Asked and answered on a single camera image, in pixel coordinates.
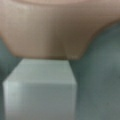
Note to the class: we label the pink pan with white handle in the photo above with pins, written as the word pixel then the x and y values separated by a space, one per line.
pixel 70 51

